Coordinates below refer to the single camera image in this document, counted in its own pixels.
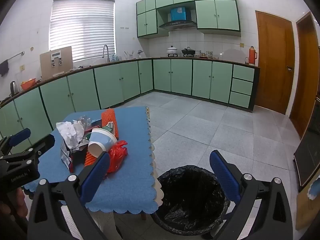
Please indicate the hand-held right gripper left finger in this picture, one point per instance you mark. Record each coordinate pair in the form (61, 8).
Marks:
(96, 175)

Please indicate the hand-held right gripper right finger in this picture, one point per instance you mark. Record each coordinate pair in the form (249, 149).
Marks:
(222, 175)

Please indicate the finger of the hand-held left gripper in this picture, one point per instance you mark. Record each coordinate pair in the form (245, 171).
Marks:
(20, 136)
(42, 145)

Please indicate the orange foam fruit net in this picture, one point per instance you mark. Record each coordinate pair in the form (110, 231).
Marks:
(108, 116)
(89, 158)

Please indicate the silver foil wrapper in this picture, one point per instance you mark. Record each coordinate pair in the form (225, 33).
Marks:
(65, 155)

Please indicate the red plastic bag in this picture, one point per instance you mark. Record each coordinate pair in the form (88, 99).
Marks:
(117, 155)

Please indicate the white paper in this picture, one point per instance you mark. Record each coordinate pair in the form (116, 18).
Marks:
(68, 131)

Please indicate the blue and white paper cup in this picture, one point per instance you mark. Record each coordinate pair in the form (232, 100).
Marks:
(102, 140)

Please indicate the trash bin with black bag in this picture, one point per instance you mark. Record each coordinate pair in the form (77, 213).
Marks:
(190, 197)

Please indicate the clear plastic bottle red label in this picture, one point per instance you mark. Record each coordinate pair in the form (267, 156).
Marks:
(86, 120)

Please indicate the person's left hand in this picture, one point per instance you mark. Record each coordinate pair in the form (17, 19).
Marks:
(18, 202)

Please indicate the blue scalloped tablecloth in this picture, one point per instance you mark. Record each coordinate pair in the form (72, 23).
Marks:
(132, 167)

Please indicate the metal kettle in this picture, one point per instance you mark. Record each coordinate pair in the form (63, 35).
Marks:
(13, 88)

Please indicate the orange plastic basin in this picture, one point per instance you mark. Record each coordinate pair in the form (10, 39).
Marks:
(28, 85)

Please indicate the person's striped clothing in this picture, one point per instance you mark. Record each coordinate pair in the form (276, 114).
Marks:
(72, 226)

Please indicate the beige scalloped underlay cloth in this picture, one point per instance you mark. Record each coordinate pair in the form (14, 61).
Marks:
(156, 187)

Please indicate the dark hanging towel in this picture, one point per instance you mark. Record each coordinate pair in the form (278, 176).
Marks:
(3, 67)

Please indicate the brown cardboard sheet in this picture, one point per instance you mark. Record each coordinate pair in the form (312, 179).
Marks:
(47, 67)

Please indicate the black glass panel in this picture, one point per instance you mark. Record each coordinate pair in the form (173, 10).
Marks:
(307, 160)

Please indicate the cardboard box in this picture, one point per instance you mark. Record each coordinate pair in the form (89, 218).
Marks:
(306, 212)

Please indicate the light blue cloth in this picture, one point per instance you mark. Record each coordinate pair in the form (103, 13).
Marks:
(315, 190)

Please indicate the green lower kitchen cabinets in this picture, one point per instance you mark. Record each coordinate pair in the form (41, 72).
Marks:
(180, 77)

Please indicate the metal kitchen faucet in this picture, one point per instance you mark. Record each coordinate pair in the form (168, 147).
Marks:
(108, 56)

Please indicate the glass jar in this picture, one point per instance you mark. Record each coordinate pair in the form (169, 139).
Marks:
(209, 54)
(198, 53)

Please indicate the white window blind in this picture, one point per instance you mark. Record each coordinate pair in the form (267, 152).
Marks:
(82, 30)

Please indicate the orange thermos flask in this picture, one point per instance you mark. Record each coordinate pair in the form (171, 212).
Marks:
(252, 56)

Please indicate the utensil holder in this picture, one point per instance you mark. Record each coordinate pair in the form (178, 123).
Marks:
(130, 56)

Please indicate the plain wooden door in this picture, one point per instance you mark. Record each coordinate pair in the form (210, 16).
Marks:
(306, 80)

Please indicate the black wok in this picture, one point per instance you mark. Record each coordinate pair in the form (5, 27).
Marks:
(188, 52)

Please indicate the white cooking pot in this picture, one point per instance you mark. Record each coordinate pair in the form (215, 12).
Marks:
(172, 51)

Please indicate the black range hood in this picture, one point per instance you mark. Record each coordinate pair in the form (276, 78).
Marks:
(177, 25)

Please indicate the metal towel rail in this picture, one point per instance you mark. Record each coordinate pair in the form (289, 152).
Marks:
(17, 55)

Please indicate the green upper wall cabinets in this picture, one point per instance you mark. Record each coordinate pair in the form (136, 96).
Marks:
(217, 15)

